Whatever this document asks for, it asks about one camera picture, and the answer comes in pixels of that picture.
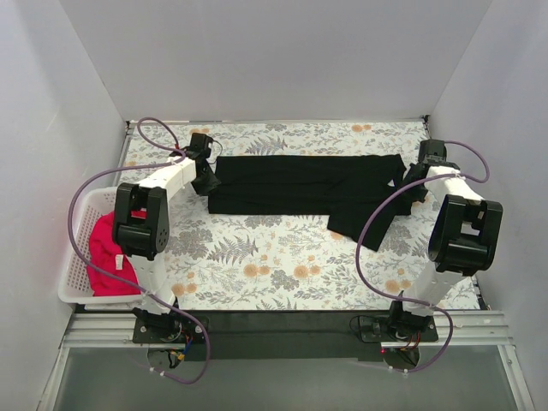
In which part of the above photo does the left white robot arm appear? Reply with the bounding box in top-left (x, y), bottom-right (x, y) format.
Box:
top-left (112, 133), bottom-right (220, 343)

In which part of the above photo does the white plastic laundry basket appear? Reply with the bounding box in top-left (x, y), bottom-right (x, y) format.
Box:
top-left (57, 188), bottom-right (170, 307)

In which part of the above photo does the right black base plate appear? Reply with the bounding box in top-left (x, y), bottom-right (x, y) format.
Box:
top-left (348, 312), bottom-right (438, 370)

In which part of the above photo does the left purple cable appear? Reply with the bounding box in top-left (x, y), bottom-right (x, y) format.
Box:
top-left (68, 116), bottom-right (212, 384)

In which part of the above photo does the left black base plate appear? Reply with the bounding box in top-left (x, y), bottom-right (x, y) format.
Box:
top-left (132, 312), bottom-right (205, 369)

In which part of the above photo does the aluminium frame rail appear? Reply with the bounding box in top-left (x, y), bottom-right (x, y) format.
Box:
top-left (62, 311), bottom-right (514, 348)

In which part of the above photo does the red t shirt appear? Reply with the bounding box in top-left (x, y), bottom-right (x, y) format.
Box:
top-left (86, 211), bottom-right (140, 297)

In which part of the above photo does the black t shirt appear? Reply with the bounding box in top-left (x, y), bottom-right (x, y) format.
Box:
top-left (208, 154), bottom-right (412, 251)

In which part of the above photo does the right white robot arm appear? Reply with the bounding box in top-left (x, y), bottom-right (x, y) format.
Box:
top-left (387, 140), bottom-right (503, 341)

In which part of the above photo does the floral table cloth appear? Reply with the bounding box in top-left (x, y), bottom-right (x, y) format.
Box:
top-left (121, 122), bottom-right (439, 310)

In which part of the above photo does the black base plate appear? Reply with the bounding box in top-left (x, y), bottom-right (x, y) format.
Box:
top-left (132, 312), bottom-right (205, 369)
top-left (348, 312), bottom-right (438, 370)

